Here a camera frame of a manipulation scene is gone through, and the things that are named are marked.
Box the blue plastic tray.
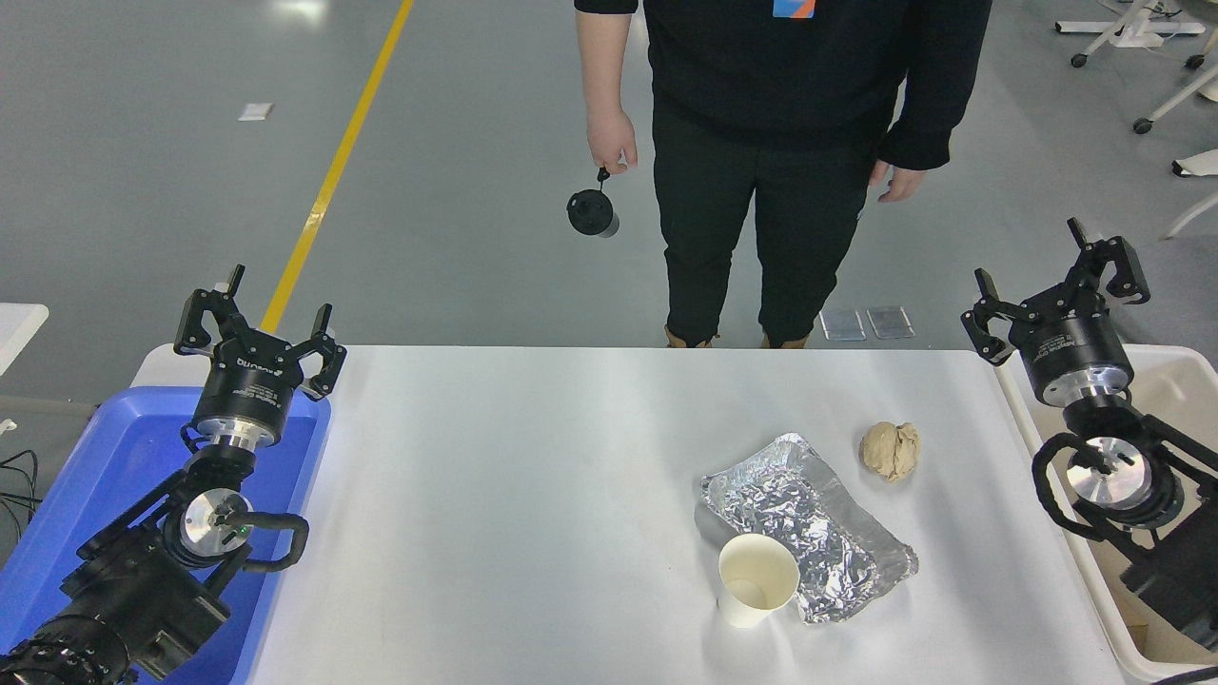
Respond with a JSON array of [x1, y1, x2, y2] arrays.
[[0, 385, 332, 685]]

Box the white wheeled chair base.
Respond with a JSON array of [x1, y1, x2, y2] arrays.
[[1054, 0, 1209, 69], [1132, 74, 1218, 135]]

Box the crumpled tan paper ball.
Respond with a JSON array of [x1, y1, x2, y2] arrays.
[[859, 421, 922, 482]]

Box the large pale bin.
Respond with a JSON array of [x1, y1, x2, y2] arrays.
[[992, 344, 1218, 684]]

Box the black lidded mug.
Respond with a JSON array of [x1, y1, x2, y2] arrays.
[[567, 167, 621, 239]]

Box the white chair foot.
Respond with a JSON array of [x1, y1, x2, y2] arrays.
[[1163, 149, 1218, 241]]

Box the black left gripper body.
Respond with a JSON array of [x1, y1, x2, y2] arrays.
[[193, 335, 305, 434]]

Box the person's right hand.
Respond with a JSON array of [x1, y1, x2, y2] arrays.
[[586, 107, 638, 175]]

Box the black cables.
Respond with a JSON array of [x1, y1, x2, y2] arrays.
[[0, 450, 41, 534]]

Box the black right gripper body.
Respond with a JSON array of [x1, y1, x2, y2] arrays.
[[1009, 306, 1133, 393]]

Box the white side table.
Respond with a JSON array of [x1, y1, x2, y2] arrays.
[[0, 303, 49, 377]]

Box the crumpled foil tray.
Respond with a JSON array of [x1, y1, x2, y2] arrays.
[[700, 433, 920, 626]]

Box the white paper cup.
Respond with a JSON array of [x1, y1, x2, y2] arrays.
[[717, 533, 801, 629]]

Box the person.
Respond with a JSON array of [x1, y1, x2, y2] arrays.
[[574, 0, 993, 349]]

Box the person's left hand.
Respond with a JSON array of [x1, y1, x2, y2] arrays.
[[870, 159, 926, 204]]

